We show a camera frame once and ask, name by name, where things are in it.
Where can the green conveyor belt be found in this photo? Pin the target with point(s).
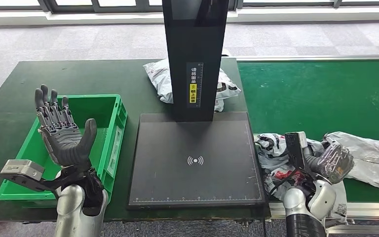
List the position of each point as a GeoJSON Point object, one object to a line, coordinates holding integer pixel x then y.
{"type": "Point", "coordinates": [307, 98]}

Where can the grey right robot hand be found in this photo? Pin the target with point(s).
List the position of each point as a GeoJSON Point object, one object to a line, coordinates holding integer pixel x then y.
{"type": "Point", "coordinates": [335, 163]}

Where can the thin aluminium conveyor rail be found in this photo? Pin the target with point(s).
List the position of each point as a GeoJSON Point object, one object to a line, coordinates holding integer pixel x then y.
{"type": "Point", "coordinates": [307, 58]}

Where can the black inbound scanning machine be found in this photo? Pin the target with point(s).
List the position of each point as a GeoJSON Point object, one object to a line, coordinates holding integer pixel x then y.
{"type": "Point", "coordinates": [176, 157]}

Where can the dark window frame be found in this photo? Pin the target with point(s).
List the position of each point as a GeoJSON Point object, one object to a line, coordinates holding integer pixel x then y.
{"type": "Point", "coordinates": [71, 9]}

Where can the green plastic crate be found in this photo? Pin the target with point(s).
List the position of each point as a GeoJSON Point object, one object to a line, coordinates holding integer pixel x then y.
{"type": "Point", "coordinates": [91, 109]}

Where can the grey parcel with red cartoon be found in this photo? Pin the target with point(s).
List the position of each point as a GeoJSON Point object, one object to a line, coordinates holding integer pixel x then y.
{"type": "Point", "coordinates": [271, 157]}

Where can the wide aluminium conveyor rail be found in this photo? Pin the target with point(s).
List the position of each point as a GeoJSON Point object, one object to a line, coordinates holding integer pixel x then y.
{"type": "Point", "coordinates": [372, 211]}

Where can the white grey plastic parcel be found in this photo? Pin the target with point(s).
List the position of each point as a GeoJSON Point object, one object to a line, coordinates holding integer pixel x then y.
{"type": "Point", "coordinates": [158, 81]}

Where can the plain grey parcel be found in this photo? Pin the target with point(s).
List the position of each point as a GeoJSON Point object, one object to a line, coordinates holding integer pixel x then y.
{"type": "Point", "coordinates": [372, 157]}

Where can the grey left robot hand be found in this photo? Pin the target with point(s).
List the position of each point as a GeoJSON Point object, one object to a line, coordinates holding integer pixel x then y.
{"type": "Point", "coordinates": [62, 144]}

